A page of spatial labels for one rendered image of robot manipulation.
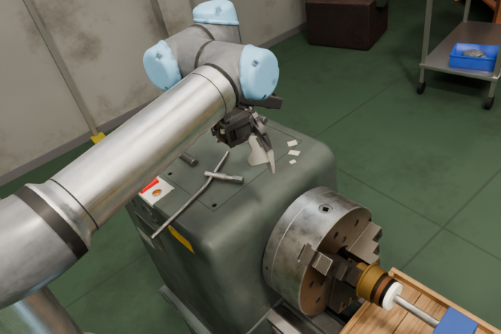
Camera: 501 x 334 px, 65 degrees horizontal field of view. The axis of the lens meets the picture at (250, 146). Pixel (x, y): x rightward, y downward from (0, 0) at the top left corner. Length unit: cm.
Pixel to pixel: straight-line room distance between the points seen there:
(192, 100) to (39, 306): 35
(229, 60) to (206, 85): 6
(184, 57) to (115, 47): 331
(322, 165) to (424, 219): 158
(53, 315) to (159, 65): 39
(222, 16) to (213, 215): 51
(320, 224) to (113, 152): 62
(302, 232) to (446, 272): 155
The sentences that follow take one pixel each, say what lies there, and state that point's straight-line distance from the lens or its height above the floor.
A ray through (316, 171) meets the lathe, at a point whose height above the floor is 122.
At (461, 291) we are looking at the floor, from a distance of 239.
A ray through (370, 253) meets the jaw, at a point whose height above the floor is 111.
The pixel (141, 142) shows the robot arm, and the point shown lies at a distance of 46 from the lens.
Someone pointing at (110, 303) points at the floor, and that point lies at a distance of 262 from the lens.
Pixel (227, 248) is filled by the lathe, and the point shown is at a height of 122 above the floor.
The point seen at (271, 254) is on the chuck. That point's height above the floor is 117.
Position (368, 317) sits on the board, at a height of 88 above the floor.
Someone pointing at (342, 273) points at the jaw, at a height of 115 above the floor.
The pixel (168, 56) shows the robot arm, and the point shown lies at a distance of 63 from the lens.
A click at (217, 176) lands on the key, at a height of 127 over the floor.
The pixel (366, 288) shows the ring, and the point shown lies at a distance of 102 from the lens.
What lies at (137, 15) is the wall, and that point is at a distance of 395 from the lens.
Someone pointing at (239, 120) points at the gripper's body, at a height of 154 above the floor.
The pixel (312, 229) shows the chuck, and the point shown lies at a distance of 96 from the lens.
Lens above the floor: 197
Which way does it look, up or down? 37 degrees down
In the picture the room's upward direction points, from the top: 13 degrees counter-clockwise
